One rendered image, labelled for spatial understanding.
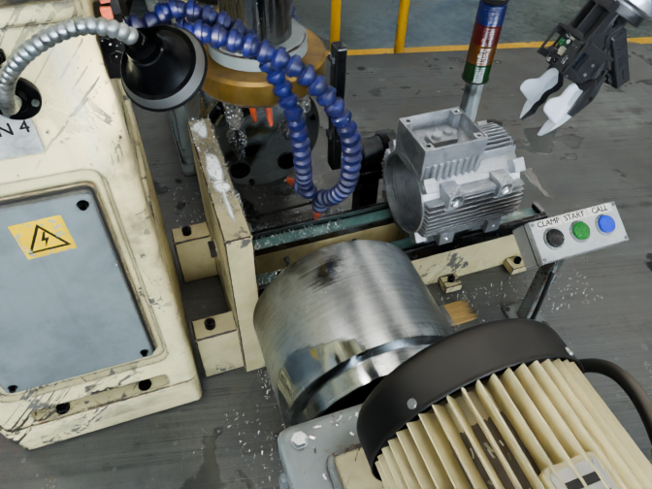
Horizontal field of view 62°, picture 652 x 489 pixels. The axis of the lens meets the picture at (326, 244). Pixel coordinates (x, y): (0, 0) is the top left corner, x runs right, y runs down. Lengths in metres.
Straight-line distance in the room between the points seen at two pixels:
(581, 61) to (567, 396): 0.62
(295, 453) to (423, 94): 1.34
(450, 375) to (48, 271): 0.48
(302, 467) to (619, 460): 0.28
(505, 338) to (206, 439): 0.67
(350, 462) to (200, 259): 0.67
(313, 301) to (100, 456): 0.49
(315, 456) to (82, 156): 0.37
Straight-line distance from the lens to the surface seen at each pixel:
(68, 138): 0.58
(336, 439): 0.56
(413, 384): 0.39
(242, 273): 0.80
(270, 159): 1.13
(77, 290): 0.72
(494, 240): 1.15
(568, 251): 0.94
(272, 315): 0.70
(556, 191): 1.47
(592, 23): 0.94
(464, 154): 0.96
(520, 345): 0.40
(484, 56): 1.31
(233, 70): 0.71
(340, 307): 0.64
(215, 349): 0.96
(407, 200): 1.10
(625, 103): 1.91
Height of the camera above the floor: 1.68
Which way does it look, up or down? 47 degrees down
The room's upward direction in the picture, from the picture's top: 2 degrees clockwise
